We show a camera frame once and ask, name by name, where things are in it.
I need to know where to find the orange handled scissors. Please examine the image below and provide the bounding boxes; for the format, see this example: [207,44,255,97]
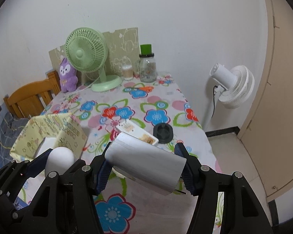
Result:
[134,86,154,93]

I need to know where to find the white power adapter block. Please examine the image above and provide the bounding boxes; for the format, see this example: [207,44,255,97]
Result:
[105,132,186,195]

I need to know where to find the wooden chair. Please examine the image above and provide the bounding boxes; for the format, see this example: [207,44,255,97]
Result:
[4,70,61,118]

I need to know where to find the white box in storage box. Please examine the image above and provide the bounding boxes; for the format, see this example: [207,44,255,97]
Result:
[35,137,56,158]

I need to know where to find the beige patterned placemat board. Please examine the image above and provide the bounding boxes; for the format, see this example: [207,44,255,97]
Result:
[49,27,140,85]

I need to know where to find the white remote control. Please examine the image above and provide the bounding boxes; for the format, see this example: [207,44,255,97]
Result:
[116,119,159,146]

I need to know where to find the purple plush toy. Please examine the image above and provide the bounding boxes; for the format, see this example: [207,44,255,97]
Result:
[59,57,78,93]

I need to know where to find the white fan power cable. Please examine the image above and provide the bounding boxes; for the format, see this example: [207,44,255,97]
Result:
[74,72,101,94]

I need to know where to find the white round object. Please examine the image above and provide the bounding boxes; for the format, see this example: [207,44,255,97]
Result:
[45,147,76,176]

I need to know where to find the green desk fan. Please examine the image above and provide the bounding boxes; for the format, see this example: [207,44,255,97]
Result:
[65,27,123,92]

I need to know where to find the beige door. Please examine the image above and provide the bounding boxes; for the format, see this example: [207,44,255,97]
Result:
[238,0,293,201]

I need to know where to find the grey plaid bedding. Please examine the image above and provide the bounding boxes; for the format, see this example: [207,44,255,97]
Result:
[0,112,29,168]

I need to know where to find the cotton swab container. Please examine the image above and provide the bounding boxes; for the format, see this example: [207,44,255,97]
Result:
[122,64,134,80]

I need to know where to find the glass jar green lid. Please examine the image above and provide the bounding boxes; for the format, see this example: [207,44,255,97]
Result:
[138,44,157,83]

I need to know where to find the yellow patterned storage box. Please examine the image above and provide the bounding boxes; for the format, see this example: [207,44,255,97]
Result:
[10,113,87,162]

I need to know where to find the white standing fan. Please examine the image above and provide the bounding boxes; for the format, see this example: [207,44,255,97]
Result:
[201,63,255,129]

